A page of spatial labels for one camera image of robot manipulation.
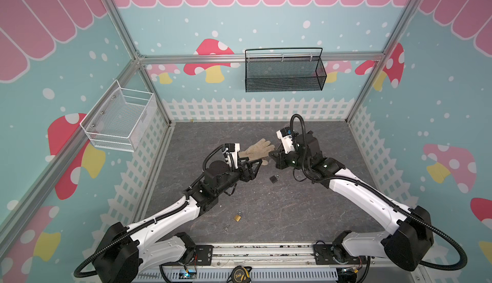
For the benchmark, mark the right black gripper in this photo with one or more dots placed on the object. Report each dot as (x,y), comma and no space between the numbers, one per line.
(283,157)

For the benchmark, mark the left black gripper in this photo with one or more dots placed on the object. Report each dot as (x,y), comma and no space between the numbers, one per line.
(246,177)

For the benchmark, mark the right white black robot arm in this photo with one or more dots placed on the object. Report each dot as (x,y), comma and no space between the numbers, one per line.
(407,234)

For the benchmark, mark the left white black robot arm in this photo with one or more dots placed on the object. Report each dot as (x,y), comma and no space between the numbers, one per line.
(125,251)

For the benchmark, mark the beige knit work glove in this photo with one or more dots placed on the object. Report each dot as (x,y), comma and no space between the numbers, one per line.
(259,151)

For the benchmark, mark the brass padlock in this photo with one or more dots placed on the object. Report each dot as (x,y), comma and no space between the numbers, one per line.
(238,216)

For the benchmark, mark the yellow black tape measure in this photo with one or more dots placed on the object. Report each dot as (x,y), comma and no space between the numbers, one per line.
(240,274)

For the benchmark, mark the green circuit board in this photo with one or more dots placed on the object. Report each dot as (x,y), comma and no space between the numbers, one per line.
(187,275)

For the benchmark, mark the black mesh wall basket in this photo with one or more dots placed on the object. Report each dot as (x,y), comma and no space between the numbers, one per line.
(291,69)

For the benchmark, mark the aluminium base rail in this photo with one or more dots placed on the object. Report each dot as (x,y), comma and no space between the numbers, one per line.
(265,254)

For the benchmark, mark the white mesh wall basket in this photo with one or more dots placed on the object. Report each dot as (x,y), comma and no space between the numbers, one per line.
(120,118)

